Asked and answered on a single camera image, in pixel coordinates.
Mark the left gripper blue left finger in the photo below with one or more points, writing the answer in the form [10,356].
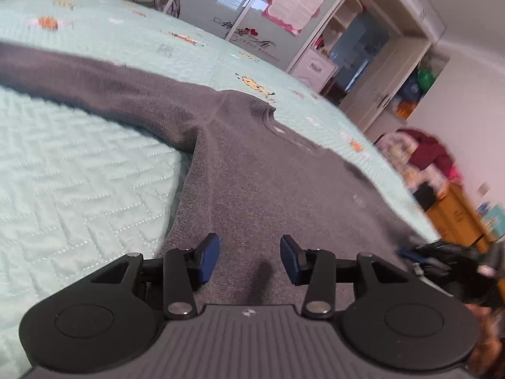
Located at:
[184,272]

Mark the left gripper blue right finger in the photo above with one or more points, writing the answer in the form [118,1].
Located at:
[315,269]

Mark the dark grey sweater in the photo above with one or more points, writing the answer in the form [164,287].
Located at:
[251,179]

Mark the yellow wooden desk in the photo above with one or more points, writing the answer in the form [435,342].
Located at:
[457,222]

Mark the teal gift bag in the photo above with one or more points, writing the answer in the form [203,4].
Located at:
[493,218]

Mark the teal quilted bee bedspread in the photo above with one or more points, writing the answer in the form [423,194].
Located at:
[78,191]

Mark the dark red jacket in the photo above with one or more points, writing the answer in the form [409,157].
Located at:
[430,151]

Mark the rolled floral quilt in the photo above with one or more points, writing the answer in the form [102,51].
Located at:
[398,148]

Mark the white room door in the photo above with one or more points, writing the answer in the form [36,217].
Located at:
[382,79]

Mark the white drawer cabinet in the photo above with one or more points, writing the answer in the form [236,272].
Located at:
[314,70]

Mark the pink framed poster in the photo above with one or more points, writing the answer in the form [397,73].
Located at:
[294,0]

